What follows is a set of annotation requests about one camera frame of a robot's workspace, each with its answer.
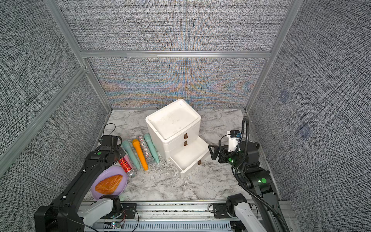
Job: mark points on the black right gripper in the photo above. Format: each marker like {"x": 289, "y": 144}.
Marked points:
{"x": 220, "y": 151}

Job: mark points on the white bottom drawer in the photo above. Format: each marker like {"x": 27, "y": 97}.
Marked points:
{"x": 189, "y": 157}

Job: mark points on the white drawer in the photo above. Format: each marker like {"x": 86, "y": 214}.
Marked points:
{"x": 178, "y": 142}
{"x": 189, "y": 157}
{"x": 175, "y": 134}

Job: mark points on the white top drawer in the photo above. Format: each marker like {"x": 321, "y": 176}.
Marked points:
{"x": 175, "y": 134}

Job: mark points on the mint green microphone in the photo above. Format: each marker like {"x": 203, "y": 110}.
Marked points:
{"x": 131, "y": 156}
{"x": 151, "y": 147}

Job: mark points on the orange microphone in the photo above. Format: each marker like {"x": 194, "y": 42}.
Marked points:
{"x": 136, "y": 144}

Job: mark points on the glittery red microphone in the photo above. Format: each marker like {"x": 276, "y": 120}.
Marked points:
{"x": 127, "y": 168}

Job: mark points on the pink microphone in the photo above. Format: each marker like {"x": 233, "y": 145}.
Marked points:
{"x": 126, "y": 157}

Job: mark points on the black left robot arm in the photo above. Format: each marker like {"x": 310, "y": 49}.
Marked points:
{"x": 61, "y": 214}

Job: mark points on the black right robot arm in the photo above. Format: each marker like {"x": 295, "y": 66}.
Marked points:
{"x": 256, "y": 181}

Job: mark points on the white drawer cabinet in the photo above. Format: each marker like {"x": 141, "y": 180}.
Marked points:
{"x": 174, "y": 112}

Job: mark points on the purple plate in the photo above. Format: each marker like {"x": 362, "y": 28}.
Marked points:
{"x": 112, "y": 171}

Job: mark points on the orange pastry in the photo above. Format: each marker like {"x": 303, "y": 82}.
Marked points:
{"x": 109, "y": 185}

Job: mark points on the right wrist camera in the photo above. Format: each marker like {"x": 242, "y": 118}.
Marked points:
{"x": 233, "y": 139}

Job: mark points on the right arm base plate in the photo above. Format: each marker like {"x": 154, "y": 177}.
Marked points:
{"x": 220, "y": 210}

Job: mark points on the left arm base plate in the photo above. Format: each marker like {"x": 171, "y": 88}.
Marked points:
{"x": 127, "y": 211}

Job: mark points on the aluminium front rail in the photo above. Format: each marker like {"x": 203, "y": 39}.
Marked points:
{"x": 162, "y": 216}

